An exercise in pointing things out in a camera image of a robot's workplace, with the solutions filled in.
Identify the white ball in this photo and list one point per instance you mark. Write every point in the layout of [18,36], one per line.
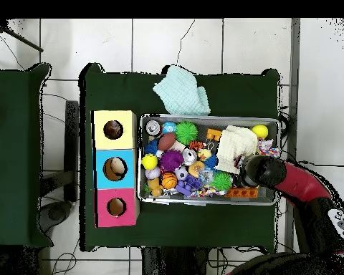
[118,167]

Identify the brown toy football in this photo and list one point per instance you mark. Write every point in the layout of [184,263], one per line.
[166,142]

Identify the wooden box with three holes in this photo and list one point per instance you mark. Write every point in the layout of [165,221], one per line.
[112,152]

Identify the plain yellow ball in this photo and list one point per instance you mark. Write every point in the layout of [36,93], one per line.
[260,130]

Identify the green spiky ball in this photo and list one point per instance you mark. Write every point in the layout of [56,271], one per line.
[221,181]
[186,133]

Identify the orange toy brick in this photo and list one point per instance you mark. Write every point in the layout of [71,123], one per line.
[214,135]

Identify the mint green knitted cloth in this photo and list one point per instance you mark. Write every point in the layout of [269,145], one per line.
[180,91]

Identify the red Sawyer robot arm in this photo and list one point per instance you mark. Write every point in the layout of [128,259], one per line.
[298,180]

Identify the cream knitted cloth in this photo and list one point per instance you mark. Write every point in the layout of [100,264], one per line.
[235,146]

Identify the white multicolour print cloth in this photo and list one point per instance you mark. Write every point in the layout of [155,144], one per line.
[268,150]

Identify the green cloth side table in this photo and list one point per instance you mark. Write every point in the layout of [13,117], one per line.
[14,166]

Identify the purple spiky ball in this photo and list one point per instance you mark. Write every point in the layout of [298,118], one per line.
[171,161]

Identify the silver drink can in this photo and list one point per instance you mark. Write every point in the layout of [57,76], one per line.
[153,127]

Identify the orange plastic tray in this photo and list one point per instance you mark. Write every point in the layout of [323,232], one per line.
[242,193]

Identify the yellow smiley face ball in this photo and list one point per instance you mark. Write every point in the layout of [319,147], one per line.
[149,161]

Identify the orange toy basketball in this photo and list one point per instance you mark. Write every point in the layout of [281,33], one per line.
[168,181]

